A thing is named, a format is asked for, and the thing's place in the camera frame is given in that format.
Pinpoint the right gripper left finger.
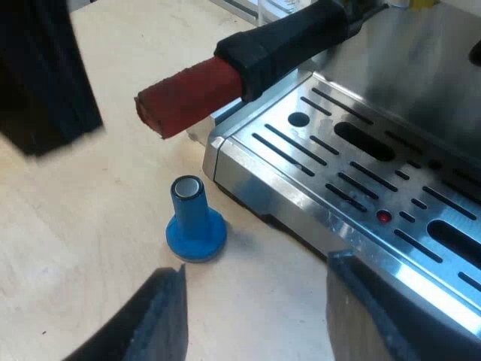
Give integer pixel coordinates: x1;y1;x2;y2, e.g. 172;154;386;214
62;262;188;361

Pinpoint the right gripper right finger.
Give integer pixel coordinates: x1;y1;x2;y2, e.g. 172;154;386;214
325;249;481;361

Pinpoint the bright blue tamper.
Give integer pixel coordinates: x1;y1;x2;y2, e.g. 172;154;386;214
165;174;228;263

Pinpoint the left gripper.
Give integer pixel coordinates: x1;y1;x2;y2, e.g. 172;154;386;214
0;0;104;159

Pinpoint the steel espresso machine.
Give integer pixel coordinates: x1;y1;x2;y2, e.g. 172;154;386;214
201;0;481;334

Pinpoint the aluminium rail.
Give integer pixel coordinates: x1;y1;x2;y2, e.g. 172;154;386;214
209;0;261;23

